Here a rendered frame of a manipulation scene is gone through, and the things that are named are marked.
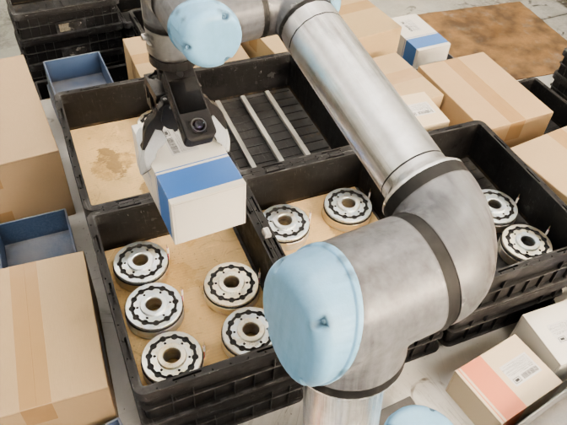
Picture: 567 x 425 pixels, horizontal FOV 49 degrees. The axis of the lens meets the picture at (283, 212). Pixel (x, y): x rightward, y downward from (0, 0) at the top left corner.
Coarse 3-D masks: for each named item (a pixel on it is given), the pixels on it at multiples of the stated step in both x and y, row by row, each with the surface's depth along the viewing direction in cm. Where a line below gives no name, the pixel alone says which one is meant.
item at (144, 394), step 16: (112, 208) 117; (128, 208) 117; (96, 224) 114; (256, 224) 116; (96, 240) 111; (96, 256) 110; (272, 256) 112; (112, 288) 104; (112, 304) 102; (128, 352) 97; (256, 352) 97; (272, 352) 97; (128, 368) 94; (208, 368) 95; (224, 368) 95; (240, 368) 97; (160, 384) 92; (176, 384) 93; (192, 384) 94; (144, 400) 92
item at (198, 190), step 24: (168, 144) 99; (216, 144) 100; (168, 168) 95; (192, 168) 96; (216, 168) 96; (168, 192) 92; (192, 192) 92; (216, 192) 92; (240, 192) 95; (168, 216) 94; (192, 216) 94; (216, 216) 96; (240, 216) 99
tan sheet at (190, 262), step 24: (168, 240) 125; (192, 240) 125; (216, 240) 126; (192, 264) 121; (216, 264) 122; (120, 288) 116; (192, 288) 117; (192, 312) 113; (216, 336) 110; (168, 360) 106; (216, 360) 107; (144, 384) 103
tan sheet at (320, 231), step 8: (304, 200) 135; (312, 200) 135; (320, 200) 135; (304, 208) 133; (312, 208) 134; (320, 208) 134; (312, 216) 132; (320, 216) 132; (312, 224) 130; (320, 224) 130; (312, 232) 129; (320, 232) 129; (328, 232) 129; (336, 232) 129; (344, 232) 129; (312, 240) 127; (320, 240) 127
